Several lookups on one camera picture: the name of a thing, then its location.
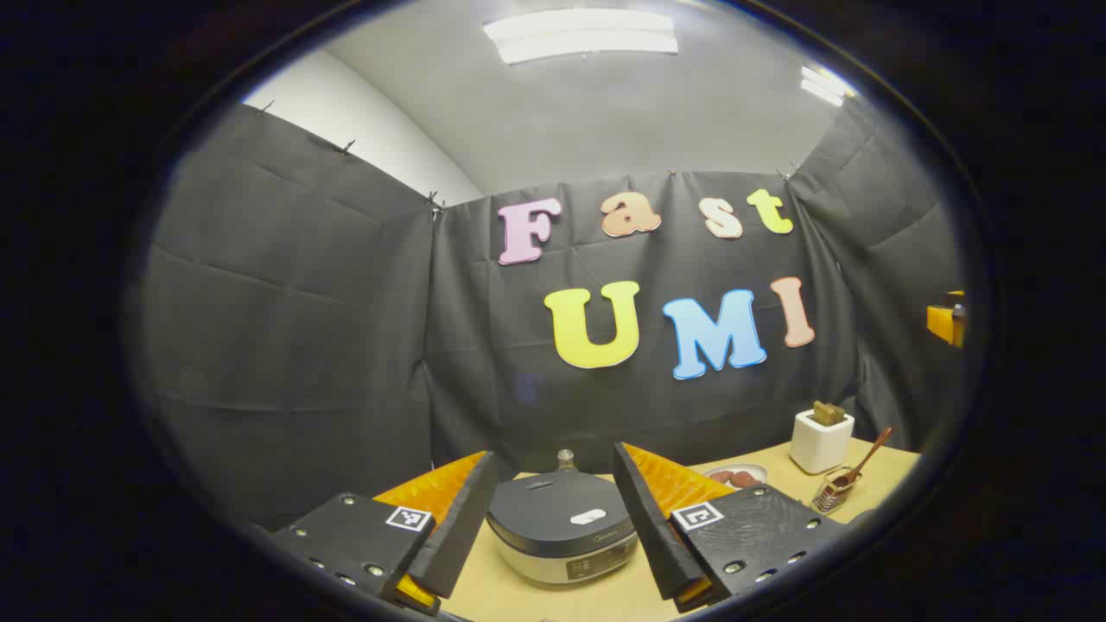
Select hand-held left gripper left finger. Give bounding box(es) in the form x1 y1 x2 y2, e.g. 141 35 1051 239
272 449 500 616

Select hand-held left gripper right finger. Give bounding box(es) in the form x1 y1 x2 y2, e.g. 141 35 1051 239
612 442 852 614

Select grey rice cooker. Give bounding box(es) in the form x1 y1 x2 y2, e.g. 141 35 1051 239
486 466 640 590

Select brown wooden spoon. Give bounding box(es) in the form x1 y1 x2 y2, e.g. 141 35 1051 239
831 427 893 489

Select metal wire chopstick holder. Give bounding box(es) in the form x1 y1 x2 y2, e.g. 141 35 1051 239
810 466 858 516

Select white round plate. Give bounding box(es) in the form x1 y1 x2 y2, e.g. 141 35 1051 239
704 463 768 490

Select white toaster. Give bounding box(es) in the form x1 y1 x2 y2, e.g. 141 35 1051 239
789 409 855 475

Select black backdrop cloth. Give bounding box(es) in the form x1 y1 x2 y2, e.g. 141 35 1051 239
138 99 969 532

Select long ceiling light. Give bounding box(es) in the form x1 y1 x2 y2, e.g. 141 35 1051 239
482 9 679 66

